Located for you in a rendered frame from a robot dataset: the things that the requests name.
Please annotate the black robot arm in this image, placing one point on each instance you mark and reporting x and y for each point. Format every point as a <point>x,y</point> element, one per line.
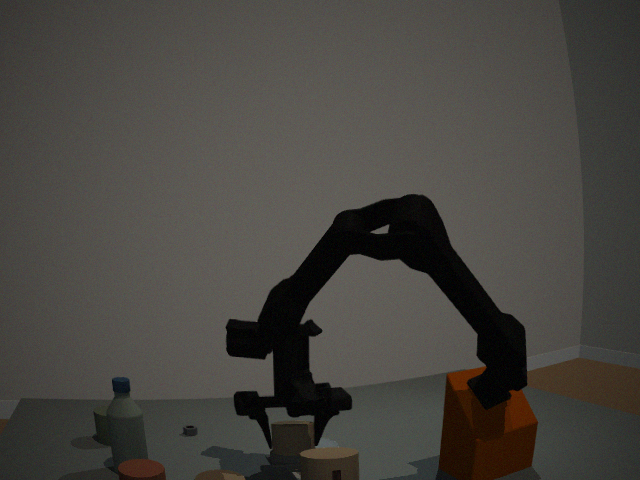
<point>416,236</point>

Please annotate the grey bottle with blue cap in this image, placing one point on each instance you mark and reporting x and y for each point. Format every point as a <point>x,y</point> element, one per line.
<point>126,426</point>

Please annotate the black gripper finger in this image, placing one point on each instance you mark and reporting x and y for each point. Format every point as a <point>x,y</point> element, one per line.
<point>263,421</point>
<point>320,422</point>

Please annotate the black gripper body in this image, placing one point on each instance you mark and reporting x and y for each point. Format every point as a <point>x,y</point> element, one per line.
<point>249,403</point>

